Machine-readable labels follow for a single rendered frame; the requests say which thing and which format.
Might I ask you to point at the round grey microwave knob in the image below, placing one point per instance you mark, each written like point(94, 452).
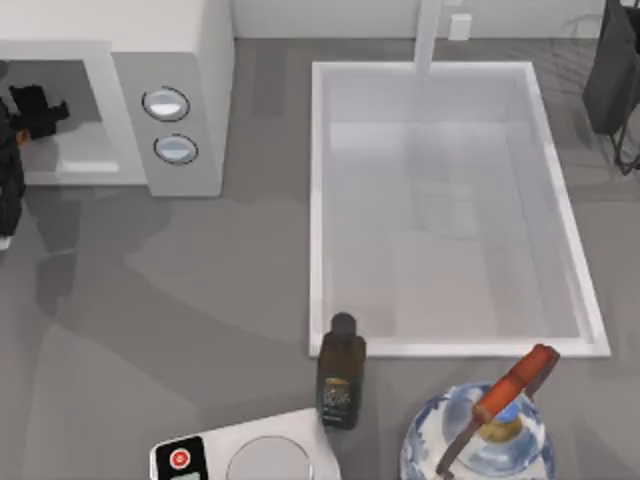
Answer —
point(165, 103)
point(175, 149)

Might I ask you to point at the pale microwave oven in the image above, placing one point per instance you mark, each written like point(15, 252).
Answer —
point(210, 100)

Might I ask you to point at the tall white tap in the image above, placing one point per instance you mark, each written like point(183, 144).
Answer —
point(425, 35)

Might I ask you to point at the dark brown bottle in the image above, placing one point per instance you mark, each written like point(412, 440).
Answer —
point(341, 380)

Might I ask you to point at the white kitchen scale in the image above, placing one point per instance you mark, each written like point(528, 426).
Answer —
point(300, 430)

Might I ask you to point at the white sink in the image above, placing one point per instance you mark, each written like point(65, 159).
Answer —
point(450, 225)

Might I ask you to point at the blue and white teapot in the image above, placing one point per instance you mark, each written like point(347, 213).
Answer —
point(515, 450)

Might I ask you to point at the white wall socket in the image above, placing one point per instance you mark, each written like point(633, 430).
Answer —
point(460, 27)

